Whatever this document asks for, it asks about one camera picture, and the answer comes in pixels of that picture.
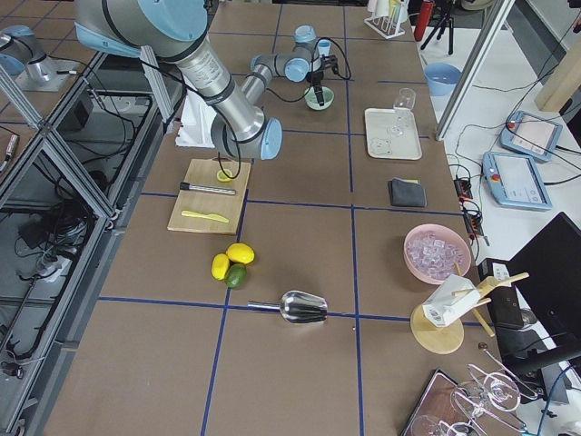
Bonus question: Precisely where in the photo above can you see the white wire cup rack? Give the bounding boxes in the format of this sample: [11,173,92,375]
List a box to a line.
[364,0,409,40]

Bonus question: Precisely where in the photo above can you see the yellow lemon lower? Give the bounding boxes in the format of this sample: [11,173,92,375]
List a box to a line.
[211,253,231,281]

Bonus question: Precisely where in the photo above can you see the aluminium frame post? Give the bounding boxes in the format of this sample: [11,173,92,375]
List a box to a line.
[435,0,516,141]

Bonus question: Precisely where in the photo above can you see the metal ice scoop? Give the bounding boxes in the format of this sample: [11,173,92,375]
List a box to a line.
[247,290,328,324]

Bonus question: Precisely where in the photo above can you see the mint green ceramic bowl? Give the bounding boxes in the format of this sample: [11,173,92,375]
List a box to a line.
[303,86,335,111]

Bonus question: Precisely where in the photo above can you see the yellow plastic knife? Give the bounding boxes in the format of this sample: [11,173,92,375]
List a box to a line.
[181,210,230,223]

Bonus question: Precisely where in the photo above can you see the blue bowl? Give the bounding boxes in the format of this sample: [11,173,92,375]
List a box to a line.
[424,63,461,97]

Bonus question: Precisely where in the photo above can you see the light blue plastic cup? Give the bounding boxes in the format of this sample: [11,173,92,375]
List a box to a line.
[317,39,331,57]

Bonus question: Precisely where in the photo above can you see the halved lemon slice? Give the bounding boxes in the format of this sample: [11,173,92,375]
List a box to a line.
[216,168,235,183]

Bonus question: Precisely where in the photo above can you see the near teach pendant tablet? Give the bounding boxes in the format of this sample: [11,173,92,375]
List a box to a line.
[482,152,553,211]

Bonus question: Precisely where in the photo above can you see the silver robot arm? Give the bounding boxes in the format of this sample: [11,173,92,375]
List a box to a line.
[75,0,321,160]
[1,25,57,88]

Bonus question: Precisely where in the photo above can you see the black handled metal knife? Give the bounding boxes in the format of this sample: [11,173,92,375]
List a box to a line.
[179,182,237,196]

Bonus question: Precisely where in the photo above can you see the white paper carton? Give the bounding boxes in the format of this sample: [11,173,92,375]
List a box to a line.
[422,274,480,328]

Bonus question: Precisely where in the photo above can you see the far teach pendant tablet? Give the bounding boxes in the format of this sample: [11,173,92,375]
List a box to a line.
[500,111,563,163]

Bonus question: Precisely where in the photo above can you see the pink bowl with ice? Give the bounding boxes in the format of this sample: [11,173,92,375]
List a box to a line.
[403,223,472,284]

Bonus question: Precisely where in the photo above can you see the wooden cup stand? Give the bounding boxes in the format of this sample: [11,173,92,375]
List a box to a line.
[410,272,529,354]

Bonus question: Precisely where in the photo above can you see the yellow lemon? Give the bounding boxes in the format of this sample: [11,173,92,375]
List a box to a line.
[211,253,231,281]
[226,243,255,264]

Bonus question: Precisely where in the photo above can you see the green lime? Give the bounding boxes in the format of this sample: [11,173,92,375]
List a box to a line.
[224,263,247,289]

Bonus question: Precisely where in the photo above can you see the wooden cutting board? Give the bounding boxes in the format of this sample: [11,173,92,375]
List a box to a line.
[167,159,251,234]

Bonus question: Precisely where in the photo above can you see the clear wine glass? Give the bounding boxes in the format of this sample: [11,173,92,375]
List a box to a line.
[388,87,417,138]

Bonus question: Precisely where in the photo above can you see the teach pendant tablet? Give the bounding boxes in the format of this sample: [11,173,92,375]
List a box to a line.
[500,111,563,163]
[482,152,553,211]

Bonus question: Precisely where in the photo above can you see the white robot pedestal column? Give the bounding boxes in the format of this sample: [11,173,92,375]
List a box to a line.
[175,91,216,149]

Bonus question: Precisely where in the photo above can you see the dark grey folded cloth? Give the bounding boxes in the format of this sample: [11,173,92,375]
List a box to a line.
[388,178,427,207]

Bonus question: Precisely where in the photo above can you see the glassware rack with glasses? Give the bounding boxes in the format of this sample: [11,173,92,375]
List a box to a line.
[400,364,538,435]

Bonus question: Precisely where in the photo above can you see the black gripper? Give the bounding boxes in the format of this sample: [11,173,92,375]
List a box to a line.
[308,69,325,107]

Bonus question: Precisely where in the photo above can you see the cream serving tray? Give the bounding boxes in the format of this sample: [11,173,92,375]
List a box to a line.
[364,108,422,161]

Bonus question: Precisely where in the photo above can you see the black camera tripod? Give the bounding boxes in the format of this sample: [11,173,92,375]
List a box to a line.
[419,0,456,55]

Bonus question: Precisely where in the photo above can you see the yellow lemon upper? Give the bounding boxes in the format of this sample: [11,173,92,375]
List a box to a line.
[226,243,255,264]

